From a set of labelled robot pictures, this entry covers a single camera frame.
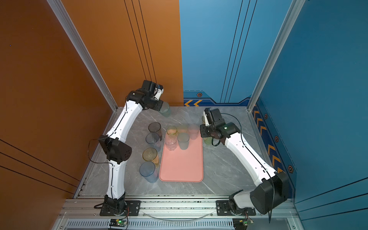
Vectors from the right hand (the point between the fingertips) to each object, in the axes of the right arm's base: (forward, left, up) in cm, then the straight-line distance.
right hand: (203, 129), depth 80 cm
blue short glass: (+2, +32, -13) cm, 34 cm away
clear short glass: (+3, +21, -18) cm, 28 cm away
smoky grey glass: (+9, +30, -9) cm, 33 cm away
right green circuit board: (-41, -18, -23) cm, 51 cm away
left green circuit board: (-42, +44, -23) cm, 64 cm away
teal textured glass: (+5, +13, -17) cm, 22 cm away
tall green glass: (-11, -1, +6) cm, 13 cm away
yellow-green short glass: (+11, +13, -15) cm, 23 cm away
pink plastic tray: (-12, +12, -22) cm, 28 cm away
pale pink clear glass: (+10, +5, -15) cm, 19 cm away
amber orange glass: (-11, +30, -10) cm, 34 cm away
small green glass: (+10, +21, -16) cm, 28 cm away
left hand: (+18, +27, +4) cm, 33 cm away
